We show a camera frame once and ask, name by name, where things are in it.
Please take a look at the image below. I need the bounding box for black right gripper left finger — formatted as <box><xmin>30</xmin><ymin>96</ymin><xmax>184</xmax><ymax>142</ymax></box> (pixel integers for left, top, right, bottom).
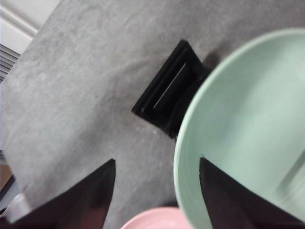
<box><xmin>9</xmin><ymin>158</ymin><xmax>117</xmax><ymax>229</ymax></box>

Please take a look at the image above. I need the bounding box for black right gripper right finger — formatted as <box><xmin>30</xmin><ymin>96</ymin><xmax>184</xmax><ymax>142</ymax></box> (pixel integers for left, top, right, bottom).
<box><xmin>198</xmin><ymin>156</ymin><xmax>305</xmax><ymax>229</ymax></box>

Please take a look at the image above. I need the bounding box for pink round plate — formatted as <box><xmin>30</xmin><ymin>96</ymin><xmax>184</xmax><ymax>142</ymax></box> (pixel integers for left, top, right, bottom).
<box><xmin>120</xmin><ymin>207</ymin><xmax>189</xmax><ymax>229</ymax></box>

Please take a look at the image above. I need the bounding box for green round plate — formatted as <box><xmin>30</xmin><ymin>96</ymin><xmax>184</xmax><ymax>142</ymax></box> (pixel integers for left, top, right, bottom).
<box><xmin>173</xmin><ymin>28</ymin><xmax>305</xmax><ymax>229</ymax></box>

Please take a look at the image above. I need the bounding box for black plate rack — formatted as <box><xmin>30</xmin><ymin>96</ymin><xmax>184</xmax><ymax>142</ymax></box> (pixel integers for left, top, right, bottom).
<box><xmin>132</xmin><ymin>39</ymin><xmax>213</xmax><ymax>140</ymax></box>

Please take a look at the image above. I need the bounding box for grey slatted panel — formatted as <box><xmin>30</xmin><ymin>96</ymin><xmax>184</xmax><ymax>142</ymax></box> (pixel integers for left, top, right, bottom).
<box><xmin>0</xmin><ymin>44</ymin><xmax>21</xmax><ymax>83</ymax></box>

